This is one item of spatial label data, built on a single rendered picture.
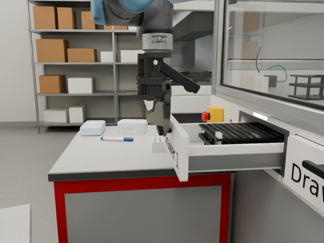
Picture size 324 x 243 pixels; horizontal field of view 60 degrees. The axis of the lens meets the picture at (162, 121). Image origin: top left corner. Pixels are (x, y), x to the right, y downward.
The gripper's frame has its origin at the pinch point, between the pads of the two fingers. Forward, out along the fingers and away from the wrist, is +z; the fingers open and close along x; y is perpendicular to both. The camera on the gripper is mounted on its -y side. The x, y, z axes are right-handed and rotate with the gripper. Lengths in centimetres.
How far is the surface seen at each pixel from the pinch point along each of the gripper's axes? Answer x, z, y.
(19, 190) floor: -166, 90, 106
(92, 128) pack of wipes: -52, 11, 26
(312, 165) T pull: 30.7, -0.5, -20.6
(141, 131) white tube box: -53, 13, 5
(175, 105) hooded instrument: -80, 6, -16
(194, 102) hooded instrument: -80, 4, -26
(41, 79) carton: -380, 7, 142
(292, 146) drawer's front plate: 19.0, -0.2, -24.2
